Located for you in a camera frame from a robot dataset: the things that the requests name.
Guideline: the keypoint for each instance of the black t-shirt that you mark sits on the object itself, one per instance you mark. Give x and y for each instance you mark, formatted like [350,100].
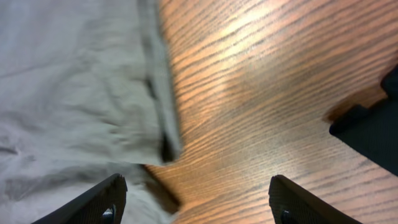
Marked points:
[372,131]

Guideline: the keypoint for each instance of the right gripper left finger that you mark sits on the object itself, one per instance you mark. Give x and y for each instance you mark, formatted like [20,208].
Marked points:
[102,204]

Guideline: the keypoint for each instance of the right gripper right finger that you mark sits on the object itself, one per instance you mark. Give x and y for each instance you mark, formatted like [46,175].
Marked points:
[292,204]

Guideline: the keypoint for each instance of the grey cotton shorts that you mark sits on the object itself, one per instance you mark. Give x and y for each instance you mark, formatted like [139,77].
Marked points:
[86,92]

